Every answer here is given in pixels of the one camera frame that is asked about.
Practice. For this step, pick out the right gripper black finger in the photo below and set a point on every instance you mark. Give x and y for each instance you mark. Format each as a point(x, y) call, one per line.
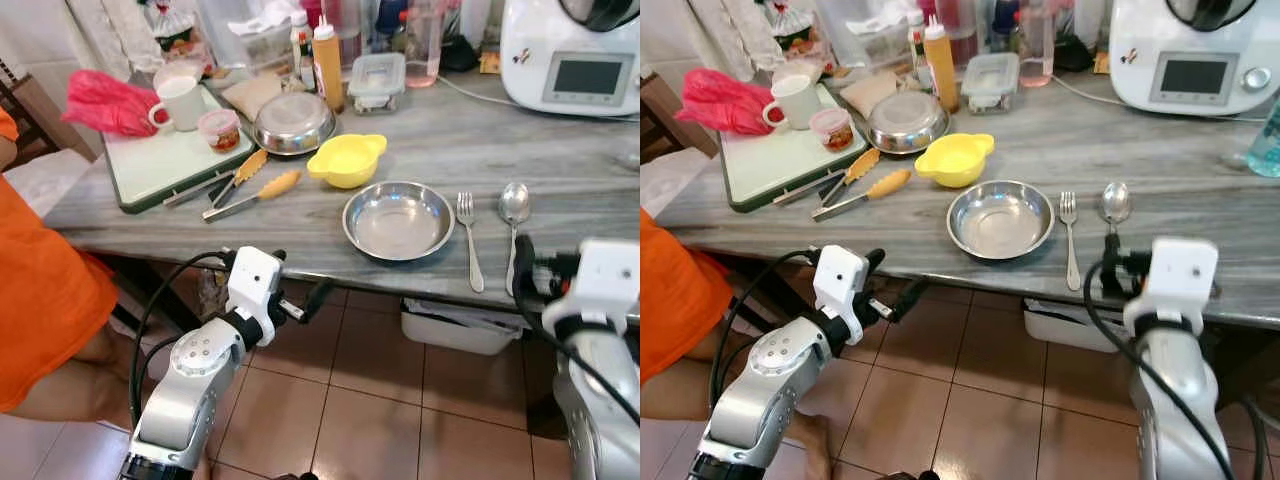
point(524, 268)
point(1111, 268)

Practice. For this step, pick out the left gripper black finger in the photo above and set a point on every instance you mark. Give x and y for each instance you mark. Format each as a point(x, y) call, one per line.
point(320, 299)
point(913, 299)
point(874, 258)
point(274, 255)

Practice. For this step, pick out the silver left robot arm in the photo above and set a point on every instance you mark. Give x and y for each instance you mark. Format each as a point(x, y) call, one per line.
point(190, 385)
point(765, 385)

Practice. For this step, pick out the steel spoon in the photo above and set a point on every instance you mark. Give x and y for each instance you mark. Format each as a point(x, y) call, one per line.
point(514, 203)
point(1115, 202)

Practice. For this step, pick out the white plastic bin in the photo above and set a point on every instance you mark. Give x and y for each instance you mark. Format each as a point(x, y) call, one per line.
point(455, 328)
point(1070, 325)

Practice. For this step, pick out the steel tongs with orange tips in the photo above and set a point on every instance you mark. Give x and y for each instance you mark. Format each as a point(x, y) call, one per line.
point(888, 183)
point(278, 184)

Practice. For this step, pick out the flat steel utensil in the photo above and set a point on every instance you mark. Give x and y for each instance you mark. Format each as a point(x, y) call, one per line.
point(195, 190)
point(803, 188)

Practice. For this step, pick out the shallow steel plate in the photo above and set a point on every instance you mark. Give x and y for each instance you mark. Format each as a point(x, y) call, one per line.
point(398, 222)
point(1000, 220)

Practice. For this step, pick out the person in orange shirt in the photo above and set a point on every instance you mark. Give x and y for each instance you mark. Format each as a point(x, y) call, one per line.
point(45, 290)
point(665, 300)

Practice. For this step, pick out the yellow plastic bowl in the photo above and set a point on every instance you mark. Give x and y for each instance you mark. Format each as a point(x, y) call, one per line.
point(954, 160)
point(346, 162)

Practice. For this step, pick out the upturned steel bowl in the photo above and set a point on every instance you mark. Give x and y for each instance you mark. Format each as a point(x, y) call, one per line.
point(294, 122)
point(907, 120)

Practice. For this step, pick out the small pink-lidded plastic tub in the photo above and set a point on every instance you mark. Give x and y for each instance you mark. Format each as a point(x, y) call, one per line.
point(219, 130)
point(831, 129)

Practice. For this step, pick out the white green-edged cutting board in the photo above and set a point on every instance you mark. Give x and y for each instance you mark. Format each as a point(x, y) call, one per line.
point(160, 160)
point(775, 160)

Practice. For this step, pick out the white seat cushion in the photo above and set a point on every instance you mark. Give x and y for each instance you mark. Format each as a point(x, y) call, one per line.
point(45, 180)
point(670, 180)

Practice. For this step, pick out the beige cloth pouch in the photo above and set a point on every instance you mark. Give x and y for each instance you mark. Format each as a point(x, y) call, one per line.
point(252, 95)
point(868, 92)

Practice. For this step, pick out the white ceramic mug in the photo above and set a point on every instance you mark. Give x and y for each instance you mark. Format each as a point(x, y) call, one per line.
point(798, 103)
point(185, 105)

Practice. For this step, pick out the clear blue-label water bottle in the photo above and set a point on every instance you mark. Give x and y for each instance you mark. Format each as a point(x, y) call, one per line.
point(1265, 145)

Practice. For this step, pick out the dark wooden chair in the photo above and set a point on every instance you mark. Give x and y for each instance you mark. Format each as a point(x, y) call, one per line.
point(660, 115)
point(30, 120)

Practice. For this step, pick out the orange sauce squeeze bottle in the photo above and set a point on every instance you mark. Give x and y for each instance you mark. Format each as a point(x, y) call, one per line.
point(328, 70)
point(941, 70)

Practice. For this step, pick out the clear lidded food container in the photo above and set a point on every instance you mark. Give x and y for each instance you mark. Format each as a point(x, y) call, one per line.
point(990, 80)
point(376, 80)

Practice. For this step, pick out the white bowl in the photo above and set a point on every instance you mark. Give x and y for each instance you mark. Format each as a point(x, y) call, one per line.
point(798, 68)
point(178, 70)

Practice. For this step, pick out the small white-capped bottle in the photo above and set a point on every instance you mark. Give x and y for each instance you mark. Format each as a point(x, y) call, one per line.
point(300, 50)
point(915, 55)

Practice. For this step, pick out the small black object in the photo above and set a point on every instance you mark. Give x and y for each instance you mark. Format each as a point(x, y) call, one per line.
point(1073, 55)
point(460, 55)

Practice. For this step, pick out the white kitchen cooking machine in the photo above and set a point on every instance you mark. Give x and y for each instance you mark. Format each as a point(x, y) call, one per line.
point(1140, 50)
point(530, 50)

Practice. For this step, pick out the clear plastic storage box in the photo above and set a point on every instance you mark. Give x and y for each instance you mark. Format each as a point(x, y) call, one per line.
point(250, 35)
point(865, 33)

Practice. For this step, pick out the red plastic bag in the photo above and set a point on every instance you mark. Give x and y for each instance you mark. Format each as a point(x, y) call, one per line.
point(105, 103)
point(718, 101)

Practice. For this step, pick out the pink water bottle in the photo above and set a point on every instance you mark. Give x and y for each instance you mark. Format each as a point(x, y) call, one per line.
point(1037, 50)
point(423, 50)

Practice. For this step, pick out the printed snack bag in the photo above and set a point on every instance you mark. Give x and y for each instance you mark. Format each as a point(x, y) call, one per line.
point(790, 28)
point(172, 30)

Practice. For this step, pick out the hanging beige towel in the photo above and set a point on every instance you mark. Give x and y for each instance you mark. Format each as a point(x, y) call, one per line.
point(730, 30)
point(115, 35)

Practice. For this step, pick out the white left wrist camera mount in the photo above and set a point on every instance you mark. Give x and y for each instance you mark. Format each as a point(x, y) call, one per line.
point(252, 280)
point(838, 278)

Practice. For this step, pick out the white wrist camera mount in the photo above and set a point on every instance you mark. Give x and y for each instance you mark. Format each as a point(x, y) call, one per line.
point(605, 275)
point(252, 280)
point(1180, 275)
point(838, 278)

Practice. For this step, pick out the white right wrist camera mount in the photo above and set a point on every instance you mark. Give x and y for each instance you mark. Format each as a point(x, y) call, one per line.
point(1180, 275)
point(605, 275)

